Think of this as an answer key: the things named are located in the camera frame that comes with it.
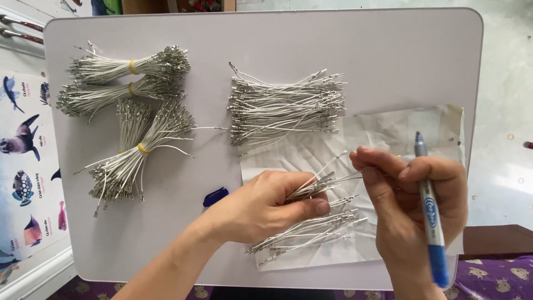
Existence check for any person's right hand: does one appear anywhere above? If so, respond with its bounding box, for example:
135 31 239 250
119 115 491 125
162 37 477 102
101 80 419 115
348 145 469 269

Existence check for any person's left hand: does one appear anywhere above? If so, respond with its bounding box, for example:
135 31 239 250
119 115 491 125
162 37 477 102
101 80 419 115
203 170 331 246

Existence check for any blue marker pen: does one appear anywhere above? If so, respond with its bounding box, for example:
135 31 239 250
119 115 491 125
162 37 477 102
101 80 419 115
413 131 451 289

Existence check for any bunch of white wires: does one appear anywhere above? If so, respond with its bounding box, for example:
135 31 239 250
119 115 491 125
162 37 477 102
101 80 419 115
285 150 368 203

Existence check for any blue marker cap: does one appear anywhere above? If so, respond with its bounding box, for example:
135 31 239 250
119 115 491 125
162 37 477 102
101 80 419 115
203 187 230 208

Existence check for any crumpled white paper sheet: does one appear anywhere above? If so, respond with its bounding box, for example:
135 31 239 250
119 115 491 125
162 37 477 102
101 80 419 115
238 104 466 272

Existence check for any brown cardboard box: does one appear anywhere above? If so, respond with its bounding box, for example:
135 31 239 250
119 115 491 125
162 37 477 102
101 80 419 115
458 224 533 261

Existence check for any purple patterned cloth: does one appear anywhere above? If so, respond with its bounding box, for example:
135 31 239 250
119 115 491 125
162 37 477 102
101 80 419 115
46 254 533 300

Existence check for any brown cardboard piece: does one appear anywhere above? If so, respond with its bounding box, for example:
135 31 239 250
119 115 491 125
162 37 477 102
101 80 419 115
122 0 237 16

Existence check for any sea animal poster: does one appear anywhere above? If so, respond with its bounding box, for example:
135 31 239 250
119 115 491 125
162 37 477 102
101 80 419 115
0 71 71 267

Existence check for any colourful picture sheet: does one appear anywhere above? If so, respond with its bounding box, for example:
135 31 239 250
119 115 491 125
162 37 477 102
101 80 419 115
19 0 123 18

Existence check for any small loose wire heap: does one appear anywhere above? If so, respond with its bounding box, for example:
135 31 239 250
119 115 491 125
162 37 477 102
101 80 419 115
246 194 369 267

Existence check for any large loose wire pile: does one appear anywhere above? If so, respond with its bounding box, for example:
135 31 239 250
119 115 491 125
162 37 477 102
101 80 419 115
227 62 348 157

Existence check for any banded white wire bundle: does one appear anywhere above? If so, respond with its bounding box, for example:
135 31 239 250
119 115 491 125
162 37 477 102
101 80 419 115
74 100 229 218
67 41 191 86
56 75 186 124
117 99 153 154

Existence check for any metal handle with red grip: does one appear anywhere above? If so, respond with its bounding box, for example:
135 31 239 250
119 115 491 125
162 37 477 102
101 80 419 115
0 14 45 33
0 27 45 46

